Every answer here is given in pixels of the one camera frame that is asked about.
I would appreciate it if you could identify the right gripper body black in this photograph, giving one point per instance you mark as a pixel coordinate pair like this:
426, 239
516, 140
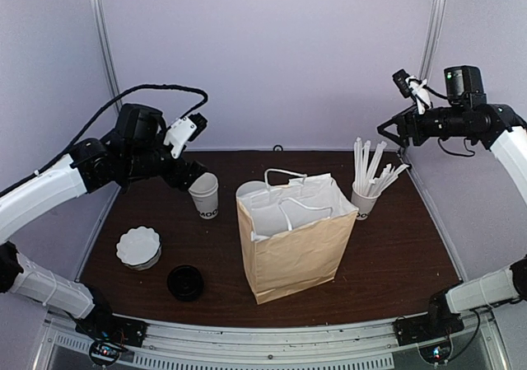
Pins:
421, 133

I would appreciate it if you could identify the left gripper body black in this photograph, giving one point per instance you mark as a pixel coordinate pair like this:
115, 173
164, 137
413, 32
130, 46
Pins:
181, 176

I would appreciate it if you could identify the brown paper bag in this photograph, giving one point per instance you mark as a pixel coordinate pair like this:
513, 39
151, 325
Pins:
293, 236

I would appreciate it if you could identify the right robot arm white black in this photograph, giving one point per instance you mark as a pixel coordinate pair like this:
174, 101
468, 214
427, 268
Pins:
502, 132

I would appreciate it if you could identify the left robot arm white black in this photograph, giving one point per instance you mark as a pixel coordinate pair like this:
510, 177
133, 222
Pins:
139, 147

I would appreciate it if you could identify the stack of white paper cups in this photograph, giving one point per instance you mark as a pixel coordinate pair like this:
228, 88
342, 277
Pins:
204, 192

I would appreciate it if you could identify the bundle of white wrapped straws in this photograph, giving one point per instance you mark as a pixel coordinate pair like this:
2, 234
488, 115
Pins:
366, 183

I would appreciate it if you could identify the white round ceramic bowl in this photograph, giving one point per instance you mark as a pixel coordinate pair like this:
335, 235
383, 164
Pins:
251, 188

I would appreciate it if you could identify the white cup holding straws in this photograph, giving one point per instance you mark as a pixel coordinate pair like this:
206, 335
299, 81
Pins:
364, 203

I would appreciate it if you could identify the white scalloped ceramic dish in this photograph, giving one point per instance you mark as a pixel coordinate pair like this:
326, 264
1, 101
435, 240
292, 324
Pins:
139, 248

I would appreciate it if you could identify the stack of black lids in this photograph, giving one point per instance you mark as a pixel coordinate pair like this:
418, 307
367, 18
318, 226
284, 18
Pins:
185, 283

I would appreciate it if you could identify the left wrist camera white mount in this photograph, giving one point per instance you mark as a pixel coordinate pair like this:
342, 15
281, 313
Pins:
184, 130

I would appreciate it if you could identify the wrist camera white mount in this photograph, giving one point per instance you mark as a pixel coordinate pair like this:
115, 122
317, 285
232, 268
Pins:
412, 87
184, 130

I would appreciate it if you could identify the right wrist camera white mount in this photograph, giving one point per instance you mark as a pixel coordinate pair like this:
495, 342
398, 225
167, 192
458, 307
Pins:
412, 87

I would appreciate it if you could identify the right aluminium corner post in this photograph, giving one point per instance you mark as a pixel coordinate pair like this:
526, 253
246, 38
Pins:
436, 19

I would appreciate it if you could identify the aluminium corner post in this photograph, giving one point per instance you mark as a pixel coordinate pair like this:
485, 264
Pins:
110, 73
436, 19

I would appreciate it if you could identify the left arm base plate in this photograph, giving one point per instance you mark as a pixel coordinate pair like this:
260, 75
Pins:
117, 330

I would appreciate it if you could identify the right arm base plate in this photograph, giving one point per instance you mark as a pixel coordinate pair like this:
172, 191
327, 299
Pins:
432, 325

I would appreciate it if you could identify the left aluminium corner post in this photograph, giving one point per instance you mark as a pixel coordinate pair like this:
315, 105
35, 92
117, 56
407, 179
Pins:
110, 73

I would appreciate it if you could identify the aluminium front rail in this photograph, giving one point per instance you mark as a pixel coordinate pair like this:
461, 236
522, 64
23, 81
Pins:
366, 345

